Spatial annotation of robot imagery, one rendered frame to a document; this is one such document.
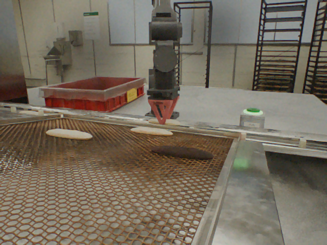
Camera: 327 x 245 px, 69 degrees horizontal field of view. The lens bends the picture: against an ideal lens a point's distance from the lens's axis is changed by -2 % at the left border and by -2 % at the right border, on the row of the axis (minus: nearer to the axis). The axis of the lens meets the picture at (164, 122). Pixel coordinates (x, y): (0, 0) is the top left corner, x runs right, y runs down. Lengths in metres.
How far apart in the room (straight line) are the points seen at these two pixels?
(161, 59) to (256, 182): 0.36
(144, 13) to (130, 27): 0.45
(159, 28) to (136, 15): 5.02
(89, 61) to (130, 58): 1.13
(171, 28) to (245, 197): 0.47
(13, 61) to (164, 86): 0.84
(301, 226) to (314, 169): 0.22
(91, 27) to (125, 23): 0.91
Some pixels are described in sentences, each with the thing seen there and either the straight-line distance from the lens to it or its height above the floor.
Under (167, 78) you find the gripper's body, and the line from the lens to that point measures 0.64.
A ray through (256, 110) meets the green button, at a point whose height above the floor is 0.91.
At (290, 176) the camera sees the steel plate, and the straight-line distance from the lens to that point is 0.59.
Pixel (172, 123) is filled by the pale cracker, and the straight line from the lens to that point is 0.67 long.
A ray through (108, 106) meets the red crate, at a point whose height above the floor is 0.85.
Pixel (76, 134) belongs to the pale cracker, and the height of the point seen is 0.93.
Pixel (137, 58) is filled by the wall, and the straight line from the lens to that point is 5.62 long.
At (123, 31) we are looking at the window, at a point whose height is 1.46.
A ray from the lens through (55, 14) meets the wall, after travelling 6.95.
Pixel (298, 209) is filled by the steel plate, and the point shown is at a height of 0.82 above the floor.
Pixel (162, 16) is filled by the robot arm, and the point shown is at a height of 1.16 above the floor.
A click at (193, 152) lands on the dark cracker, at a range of 0.36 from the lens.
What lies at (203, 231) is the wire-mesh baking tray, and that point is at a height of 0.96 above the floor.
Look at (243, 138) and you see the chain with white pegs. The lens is 0.66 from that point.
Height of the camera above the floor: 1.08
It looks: 17 degrees down
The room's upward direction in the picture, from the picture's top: straight up
